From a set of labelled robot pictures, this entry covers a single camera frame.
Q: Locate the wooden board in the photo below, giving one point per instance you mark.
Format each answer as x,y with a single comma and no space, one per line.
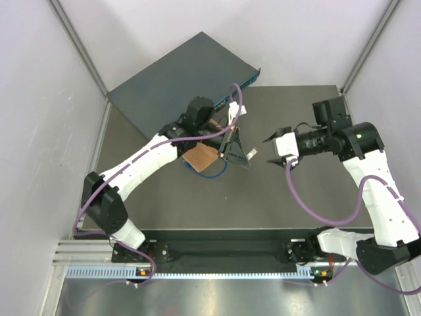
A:
201,156

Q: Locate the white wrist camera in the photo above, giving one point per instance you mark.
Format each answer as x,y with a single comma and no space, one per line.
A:
286,146
234,110

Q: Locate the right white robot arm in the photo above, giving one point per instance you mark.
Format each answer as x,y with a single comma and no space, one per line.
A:
380,233

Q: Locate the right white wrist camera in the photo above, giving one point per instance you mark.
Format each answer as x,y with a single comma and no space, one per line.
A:
286,146

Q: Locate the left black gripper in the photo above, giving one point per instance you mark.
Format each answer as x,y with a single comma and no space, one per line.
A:
232,151

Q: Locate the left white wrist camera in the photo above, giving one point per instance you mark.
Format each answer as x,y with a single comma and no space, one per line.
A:
234,110

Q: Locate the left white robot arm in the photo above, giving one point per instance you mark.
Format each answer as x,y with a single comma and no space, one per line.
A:
104,194

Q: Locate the dark blue network switch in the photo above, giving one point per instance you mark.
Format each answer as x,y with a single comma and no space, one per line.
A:
160,93

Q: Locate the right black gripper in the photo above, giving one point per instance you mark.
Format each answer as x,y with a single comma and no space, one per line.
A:
279,133

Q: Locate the aluminium frame rail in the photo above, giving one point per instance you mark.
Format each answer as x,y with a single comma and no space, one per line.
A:
82,252

